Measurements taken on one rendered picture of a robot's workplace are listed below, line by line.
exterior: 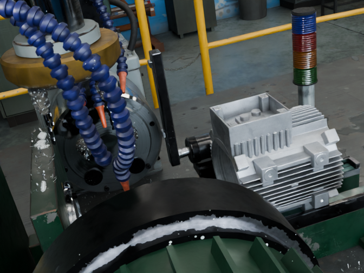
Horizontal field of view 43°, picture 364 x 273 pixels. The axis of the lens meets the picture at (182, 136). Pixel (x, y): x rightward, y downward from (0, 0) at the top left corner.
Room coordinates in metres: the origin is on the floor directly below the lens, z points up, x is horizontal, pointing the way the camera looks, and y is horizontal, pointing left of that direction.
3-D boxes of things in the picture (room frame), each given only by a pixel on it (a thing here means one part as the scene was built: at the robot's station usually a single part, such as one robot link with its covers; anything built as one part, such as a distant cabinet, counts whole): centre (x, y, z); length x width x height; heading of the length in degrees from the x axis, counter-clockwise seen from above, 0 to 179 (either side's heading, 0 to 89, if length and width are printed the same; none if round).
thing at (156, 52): (0.86, 0.02, 1.12); 0.04 x 0.03 x 0.26; 102
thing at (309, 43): (1.11, -0.34, 1.14); 0.06 x 0.06 x 0.04
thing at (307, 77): (1.11, -0.34, 1.05); 0.06 x 0.06 x 0.04
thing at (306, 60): (1.11, -0.34, 1.10); 0.06 x 0.06 x 0.04
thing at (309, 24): (1.11, -0.34, 1.19); 0.06 x 0.06 x 0.04
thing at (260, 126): (0.76, -0.13, 1.11); 0.12 x 0.11 x 0.07; 102
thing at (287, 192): (0.77, -0.17, 1.02); 0.20 x 0.19 x 0.19; 102
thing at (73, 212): (0.69, 0.21, 1.02); 0.15 x 0.02 x 0.15; 12
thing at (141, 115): (1.03, 0.19, 1.04); 0.41 x 0.25 x 0.25; 12
